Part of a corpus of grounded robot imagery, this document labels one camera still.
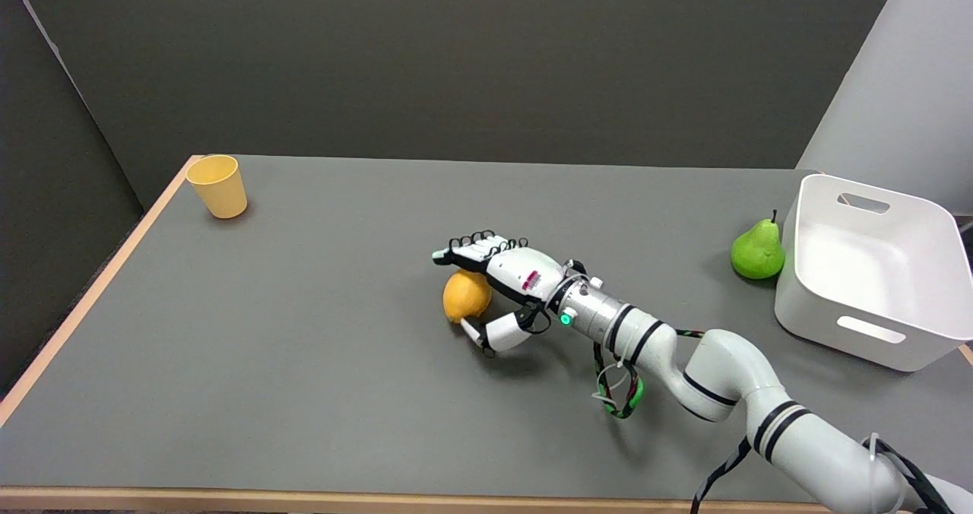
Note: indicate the yellow plastic cup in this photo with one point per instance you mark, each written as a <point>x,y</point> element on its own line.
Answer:
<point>220,188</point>

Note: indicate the yellow lemon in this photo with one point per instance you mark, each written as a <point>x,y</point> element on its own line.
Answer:
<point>464,296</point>

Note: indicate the green pear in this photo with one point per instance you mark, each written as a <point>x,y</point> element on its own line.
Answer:
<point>757,249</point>

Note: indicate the white plastic bin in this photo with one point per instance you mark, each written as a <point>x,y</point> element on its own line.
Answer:
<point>874,271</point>

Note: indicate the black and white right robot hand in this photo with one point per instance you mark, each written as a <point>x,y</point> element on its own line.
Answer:
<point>508,269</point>

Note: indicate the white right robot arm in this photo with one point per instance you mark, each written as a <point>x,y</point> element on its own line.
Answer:
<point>730,377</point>

